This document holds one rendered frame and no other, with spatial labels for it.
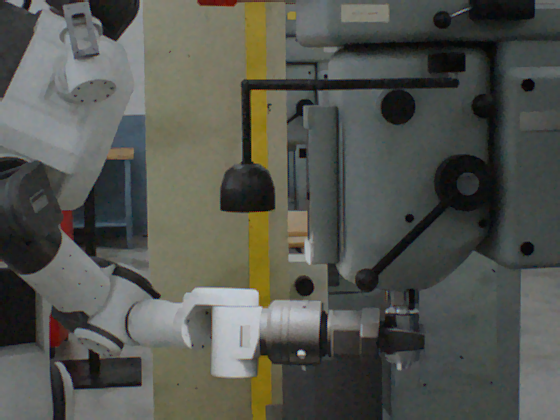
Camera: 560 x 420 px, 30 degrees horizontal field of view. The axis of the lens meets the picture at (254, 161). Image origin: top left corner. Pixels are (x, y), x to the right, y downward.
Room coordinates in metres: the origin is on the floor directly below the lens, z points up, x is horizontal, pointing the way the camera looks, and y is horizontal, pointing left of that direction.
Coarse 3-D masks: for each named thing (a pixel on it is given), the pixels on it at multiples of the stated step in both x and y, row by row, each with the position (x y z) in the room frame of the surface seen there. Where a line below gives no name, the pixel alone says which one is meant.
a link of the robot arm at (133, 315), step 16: (128, 272) 1.60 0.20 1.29; (112, 288) 1.58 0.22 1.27; (128, 288) 1.59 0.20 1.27; (144, 288) 1.60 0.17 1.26; (112, 304) 1.57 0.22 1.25; (128, 304) 1.58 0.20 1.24; (144, 304) 1.56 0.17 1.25; (160, 304) 1.54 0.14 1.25; (176, 304) 1.52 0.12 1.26; (96, 320) 1.56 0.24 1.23; (112, 320) 1.56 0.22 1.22; (128, 320) 1.56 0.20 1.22; (144, 320) 1.53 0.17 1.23; (160, 320) 1.51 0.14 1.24; (128, 336) 1.57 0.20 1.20; (144, 336) 1.53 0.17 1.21; (160, 336) 1.51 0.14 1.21
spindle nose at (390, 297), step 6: (384, 294) 1.40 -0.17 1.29; (390, 294) 1.39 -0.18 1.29; (396, 294) 1.38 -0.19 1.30; (402, 294) 1.38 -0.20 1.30; (408, 294) 1.38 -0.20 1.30; (414, 294) 1.38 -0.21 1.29; (384, 300) 1.40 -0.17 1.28; (390, 300) 1.39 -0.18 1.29; (396, 300) 1.38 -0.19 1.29; (402, 300) 1.38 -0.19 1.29; (408, 300) 1.38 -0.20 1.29; (414, 300) 1.38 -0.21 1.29
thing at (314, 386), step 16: (288, 368) 1.85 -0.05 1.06; (320, 368) 1.69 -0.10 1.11; (336, 368) 1.69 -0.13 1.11; (352, 368) 1.70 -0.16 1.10; (368, 368) 1.70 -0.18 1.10; (288, 384) 1.85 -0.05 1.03; (304, 384) 1.74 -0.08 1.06; (320, 384) 1.69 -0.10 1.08; (336, 384) 1.69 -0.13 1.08; (352, 384) 1.70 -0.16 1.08; (368, 384) 1.70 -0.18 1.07; (288, 400) 1.85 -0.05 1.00; (304, 400) 1.74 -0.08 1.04; (320, 400) 1.69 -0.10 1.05; (336, 400) 1.69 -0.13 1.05; (352, 400) 1.70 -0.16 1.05; (368, 400) 1.70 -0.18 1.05; (288, 416) 1.85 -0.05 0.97; (304, 416) 1.74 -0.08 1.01; (320, 416) 1.69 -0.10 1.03; (336, 416) 1.69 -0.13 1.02; (352, 416) 1.70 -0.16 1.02; (368, 416) 1.70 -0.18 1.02
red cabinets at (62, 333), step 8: (64, 216) 6.00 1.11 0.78; (64, 224) 5.99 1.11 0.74; (72, 224) 6.22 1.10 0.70; (64, 232) 5.99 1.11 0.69; (72, 232) 6.21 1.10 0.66; (72, 240) 6.22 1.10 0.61; (56, 320) 5.74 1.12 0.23; (56, 328) 5.74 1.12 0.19; (64, 328) 5.90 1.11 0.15; (56, 336) 5.74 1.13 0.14; (64, 336) 5.89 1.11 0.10; (56, 344) 5.74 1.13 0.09
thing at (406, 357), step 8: (416, 320) 1.39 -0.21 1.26; (392, 328) 1.38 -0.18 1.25; (400, 328) 1.38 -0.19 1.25; (408, 328) 1.38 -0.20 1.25; (416, 328) 1.39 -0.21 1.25; (392, 352) 1.39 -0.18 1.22; (400, 352) 1.38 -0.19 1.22; (408, 352) 1.38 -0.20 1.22; (416, 352) 1.39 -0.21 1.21; (392, 360) 1.39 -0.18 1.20; (400, 360) 1.38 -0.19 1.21; (408, 360) 1.38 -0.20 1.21; (416, 360) 1.39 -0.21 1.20
